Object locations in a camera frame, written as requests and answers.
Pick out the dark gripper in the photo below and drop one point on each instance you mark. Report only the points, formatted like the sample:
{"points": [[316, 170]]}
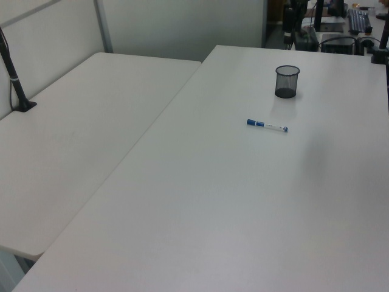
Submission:
{"points": [[290, 19]]}

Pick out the blue and white marker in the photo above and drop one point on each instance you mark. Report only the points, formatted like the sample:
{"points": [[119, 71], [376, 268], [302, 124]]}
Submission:
{"points": [[267, 125]]}

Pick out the dark green-black device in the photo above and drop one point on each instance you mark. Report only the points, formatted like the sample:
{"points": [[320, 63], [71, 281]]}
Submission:
{"points": [[306, 39]]}

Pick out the black monitor stand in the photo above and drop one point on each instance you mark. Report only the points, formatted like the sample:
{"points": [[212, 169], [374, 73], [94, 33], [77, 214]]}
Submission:
{"points": [[319, 15]]}

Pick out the black mesh pen cup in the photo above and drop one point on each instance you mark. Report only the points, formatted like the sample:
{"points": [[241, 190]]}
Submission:
{"points": [[286, 83]]}

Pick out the black electronics box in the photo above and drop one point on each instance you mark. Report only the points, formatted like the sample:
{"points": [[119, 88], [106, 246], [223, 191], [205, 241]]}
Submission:
{"points": [[338, 43]]}

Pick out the black keyboard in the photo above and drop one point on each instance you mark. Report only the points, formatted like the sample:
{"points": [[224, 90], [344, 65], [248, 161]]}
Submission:
{"points": [[358, 19]]}

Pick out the black clamp pole stand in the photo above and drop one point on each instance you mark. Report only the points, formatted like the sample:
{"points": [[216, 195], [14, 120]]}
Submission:
{"points": [[381, 45]]}

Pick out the white folding table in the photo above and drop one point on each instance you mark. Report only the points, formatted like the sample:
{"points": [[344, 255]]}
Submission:
{"points": [[76, 137]]}

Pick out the grey metal partition post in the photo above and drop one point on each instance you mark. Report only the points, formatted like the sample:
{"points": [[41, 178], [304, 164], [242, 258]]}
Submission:
{"points": [[104, 25]]}

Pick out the black camera pole with base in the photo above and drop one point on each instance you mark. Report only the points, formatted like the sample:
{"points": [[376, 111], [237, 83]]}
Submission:
{"points": [[15, 80]]}

